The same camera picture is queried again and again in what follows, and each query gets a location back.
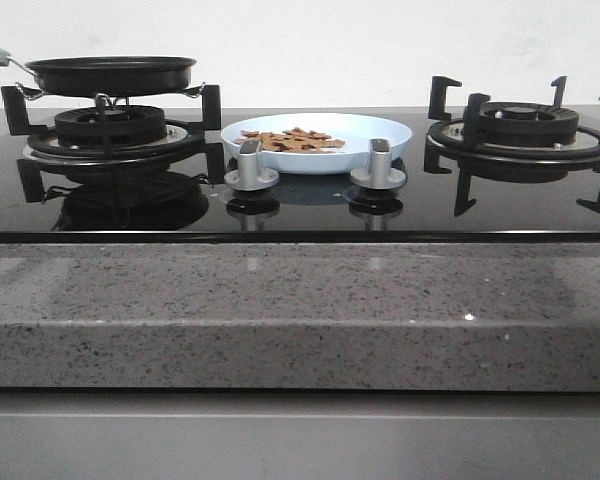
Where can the silver left stove knob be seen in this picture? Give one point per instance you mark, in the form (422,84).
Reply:
(251,175)

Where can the black glass gas cooktop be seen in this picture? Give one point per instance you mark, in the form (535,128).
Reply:
(445,199)

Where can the black left pan support grate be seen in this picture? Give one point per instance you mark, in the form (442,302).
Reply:
(183,139)

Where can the silver stove knob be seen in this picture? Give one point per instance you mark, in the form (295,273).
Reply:
(251,175)
(378,173)

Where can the black left gas burner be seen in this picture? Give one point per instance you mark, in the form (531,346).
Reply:
(125,126)

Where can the black right pan support grate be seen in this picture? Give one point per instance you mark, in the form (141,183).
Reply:
(460,136)

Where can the light blue plate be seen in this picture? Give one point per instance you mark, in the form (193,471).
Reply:
(356,130)

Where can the black gas burner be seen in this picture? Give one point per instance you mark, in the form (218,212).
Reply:
(527,124)
(125,126)

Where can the brown meat pieces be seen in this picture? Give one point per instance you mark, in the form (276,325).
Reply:
(294,140)

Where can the black pan support grate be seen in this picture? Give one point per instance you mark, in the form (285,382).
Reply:
(183,139)
(460,136)

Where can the black right gas burner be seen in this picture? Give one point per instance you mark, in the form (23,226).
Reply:
(527,124)

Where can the silver right stove knob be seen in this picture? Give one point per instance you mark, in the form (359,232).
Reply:
(378,173)

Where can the black frying pan green handle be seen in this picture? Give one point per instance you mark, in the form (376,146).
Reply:
(117,76)

